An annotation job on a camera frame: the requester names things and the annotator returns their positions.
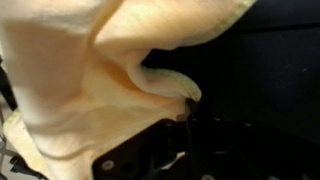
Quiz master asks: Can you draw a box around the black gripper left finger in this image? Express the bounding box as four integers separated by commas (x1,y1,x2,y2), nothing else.
92,98,198,180

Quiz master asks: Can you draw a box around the black desk mat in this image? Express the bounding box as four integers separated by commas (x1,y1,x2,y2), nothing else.
141,0,320,148

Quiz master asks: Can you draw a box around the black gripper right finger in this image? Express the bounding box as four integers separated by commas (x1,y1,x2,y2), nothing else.
196,99,320,180

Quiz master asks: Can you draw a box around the orange towel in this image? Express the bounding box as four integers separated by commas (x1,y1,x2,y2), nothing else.
0,0,258,180

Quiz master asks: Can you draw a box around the black cable bundle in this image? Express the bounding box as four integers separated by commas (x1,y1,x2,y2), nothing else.
0,136,46,180

